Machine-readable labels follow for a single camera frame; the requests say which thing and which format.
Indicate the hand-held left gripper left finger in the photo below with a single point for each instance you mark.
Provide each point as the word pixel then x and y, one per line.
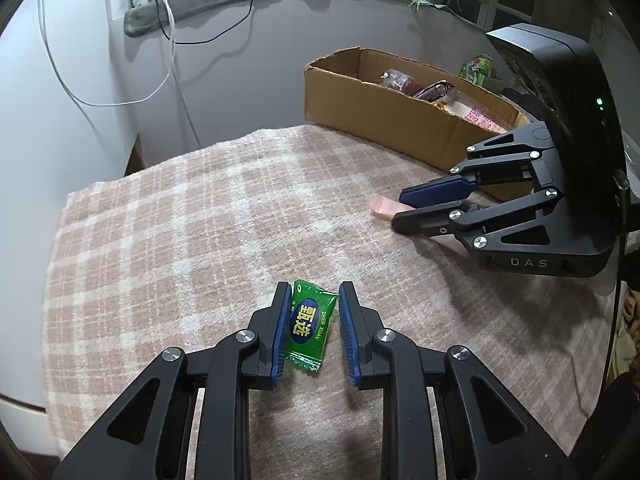
pixel 280 335

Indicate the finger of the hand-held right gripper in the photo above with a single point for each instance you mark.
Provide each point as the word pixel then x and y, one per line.
pixel 430 221
pixel 440 192

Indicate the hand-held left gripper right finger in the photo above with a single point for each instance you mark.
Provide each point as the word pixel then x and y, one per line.
pixel 350 335

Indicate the green candy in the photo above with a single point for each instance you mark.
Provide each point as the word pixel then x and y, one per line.
pixel 307 327

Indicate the pink candy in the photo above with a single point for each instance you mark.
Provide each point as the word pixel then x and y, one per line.
pixel 385 207

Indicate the clear pink printed packet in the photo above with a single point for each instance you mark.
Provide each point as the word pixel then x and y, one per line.
pixel 482 116

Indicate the cardboard box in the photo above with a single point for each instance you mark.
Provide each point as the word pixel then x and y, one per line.
pixel 380 120

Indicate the dark chocolate bar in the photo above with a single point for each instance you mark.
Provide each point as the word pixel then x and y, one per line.
pixel 435 91

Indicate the dark red packaged cake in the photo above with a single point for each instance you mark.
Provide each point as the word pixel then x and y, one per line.
pixel 397 80

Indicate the green printed bag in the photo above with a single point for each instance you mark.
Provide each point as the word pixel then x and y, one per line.
pixel 477 67

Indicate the plaid blanket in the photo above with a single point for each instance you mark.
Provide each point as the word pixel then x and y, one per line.
pixel 175 220

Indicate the beige cloth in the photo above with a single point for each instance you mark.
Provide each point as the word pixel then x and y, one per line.
pixel 631 330

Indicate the grey windowsill cloth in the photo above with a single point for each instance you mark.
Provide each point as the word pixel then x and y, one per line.
pixel 210 2

